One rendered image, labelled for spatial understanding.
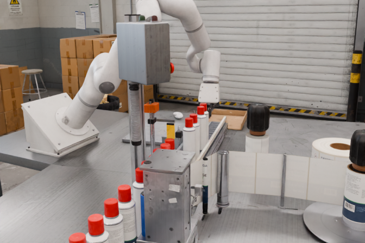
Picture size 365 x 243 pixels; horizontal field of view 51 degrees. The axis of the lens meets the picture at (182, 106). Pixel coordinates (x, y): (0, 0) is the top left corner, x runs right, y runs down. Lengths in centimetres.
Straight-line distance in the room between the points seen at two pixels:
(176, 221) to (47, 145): 114
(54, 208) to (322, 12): 465
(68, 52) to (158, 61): 429
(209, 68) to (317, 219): 93
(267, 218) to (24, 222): 80
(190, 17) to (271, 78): 411
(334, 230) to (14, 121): 420
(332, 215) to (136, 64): 77
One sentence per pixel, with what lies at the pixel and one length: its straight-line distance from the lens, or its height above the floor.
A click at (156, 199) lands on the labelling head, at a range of 98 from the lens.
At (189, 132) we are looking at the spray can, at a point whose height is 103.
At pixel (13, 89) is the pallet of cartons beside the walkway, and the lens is 490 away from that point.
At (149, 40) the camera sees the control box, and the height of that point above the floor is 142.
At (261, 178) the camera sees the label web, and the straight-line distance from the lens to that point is 131.
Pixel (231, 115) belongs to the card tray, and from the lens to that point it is 256.
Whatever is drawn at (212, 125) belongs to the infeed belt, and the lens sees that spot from 218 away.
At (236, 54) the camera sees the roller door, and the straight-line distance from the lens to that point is 586.
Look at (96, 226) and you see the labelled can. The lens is 87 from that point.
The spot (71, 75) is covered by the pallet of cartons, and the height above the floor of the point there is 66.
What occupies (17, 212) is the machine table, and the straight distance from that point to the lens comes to 152.
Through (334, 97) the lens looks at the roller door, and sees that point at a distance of 564.
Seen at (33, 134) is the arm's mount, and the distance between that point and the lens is 205.
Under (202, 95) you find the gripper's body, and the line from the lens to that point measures 190.
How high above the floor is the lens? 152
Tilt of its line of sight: 14 degrees down
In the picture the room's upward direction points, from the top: 1 degrees counter-clockwise
